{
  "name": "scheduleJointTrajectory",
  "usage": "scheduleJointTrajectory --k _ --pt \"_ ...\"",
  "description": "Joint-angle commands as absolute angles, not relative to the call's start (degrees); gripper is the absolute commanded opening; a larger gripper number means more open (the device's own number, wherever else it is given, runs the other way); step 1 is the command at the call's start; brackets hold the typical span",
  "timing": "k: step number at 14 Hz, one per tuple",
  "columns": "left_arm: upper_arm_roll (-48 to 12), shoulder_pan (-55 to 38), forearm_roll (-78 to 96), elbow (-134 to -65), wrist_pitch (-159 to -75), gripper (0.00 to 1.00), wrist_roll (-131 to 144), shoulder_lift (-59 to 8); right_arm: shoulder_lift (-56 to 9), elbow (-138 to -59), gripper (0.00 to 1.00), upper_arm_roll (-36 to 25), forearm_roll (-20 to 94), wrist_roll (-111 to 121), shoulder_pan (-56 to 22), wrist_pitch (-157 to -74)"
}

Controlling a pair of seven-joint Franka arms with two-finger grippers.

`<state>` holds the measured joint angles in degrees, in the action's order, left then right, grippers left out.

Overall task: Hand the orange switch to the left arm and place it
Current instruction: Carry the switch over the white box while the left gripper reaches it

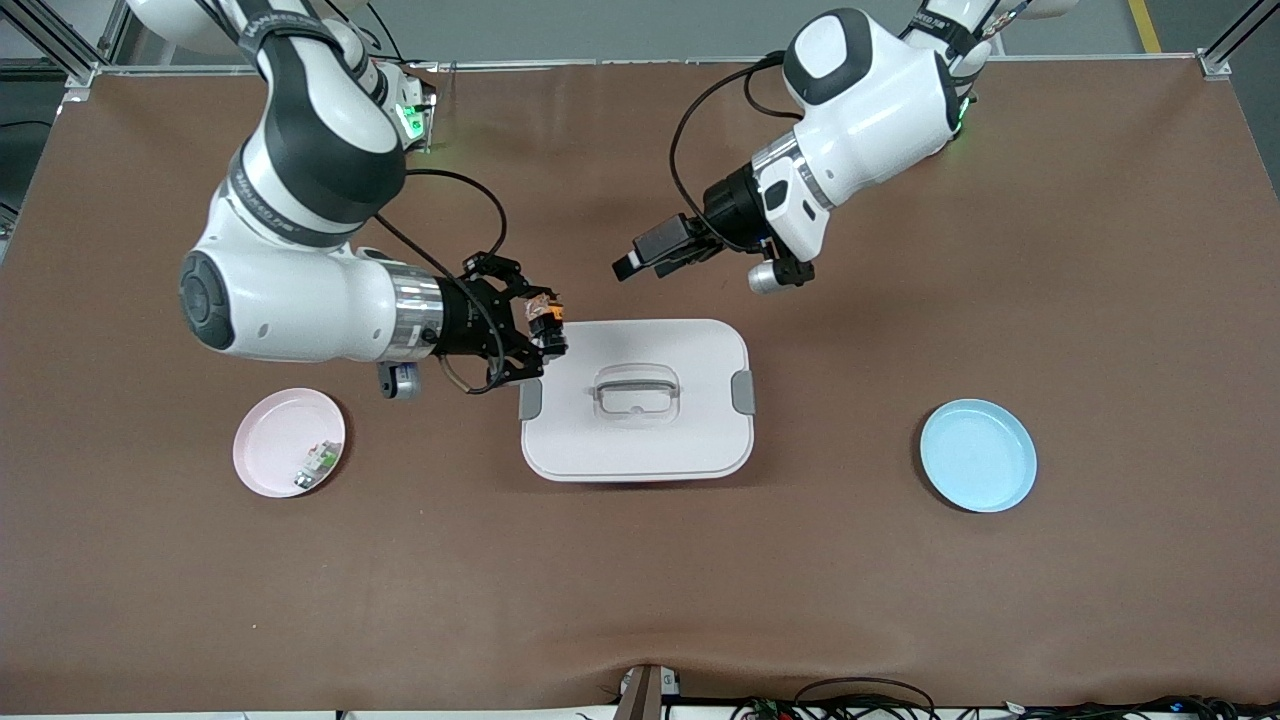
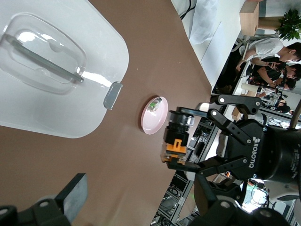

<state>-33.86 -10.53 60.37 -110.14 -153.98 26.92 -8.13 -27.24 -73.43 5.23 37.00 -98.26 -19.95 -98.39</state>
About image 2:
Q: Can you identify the orange and black switch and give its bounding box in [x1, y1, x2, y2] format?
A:
[160, 110, 196, 165]

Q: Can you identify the brown table mat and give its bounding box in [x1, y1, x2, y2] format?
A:
[0, 0, 214, 226]

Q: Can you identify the person in black shirt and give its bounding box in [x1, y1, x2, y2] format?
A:
[255, 63, 301, 88]

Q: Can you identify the white plastic sheet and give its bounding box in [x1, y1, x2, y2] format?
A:
[171, 0, 247, 93]

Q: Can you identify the pink plate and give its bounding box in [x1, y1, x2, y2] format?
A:
[140, 96, 169, 136]

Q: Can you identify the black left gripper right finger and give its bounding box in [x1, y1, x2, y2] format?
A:
[192, 174, 295, 226]

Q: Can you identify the person in white shirt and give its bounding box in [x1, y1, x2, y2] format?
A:
[243, 37, 301, 69]

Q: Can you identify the wooden box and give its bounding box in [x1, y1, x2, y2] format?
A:
[239, 0, 260, 36]

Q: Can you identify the green and white switch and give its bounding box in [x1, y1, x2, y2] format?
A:
[148, 97, 163, 113]

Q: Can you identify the person with dark hair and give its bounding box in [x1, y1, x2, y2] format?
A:
[270, 77, 297, 92]

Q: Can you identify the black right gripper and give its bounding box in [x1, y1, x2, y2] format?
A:
[166, 94, 301, 184]

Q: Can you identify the small cardboard box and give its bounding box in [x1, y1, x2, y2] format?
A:
[231, 108, 243, 121]

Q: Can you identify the white lidded storage box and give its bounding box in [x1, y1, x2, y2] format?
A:
[0, 0, 130, 139]

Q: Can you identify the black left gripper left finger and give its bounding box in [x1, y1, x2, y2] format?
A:
[0, 173, 89, 226]

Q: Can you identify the green potted plant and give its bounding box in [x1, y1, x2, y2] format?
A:
[274, 8, 301, 42]

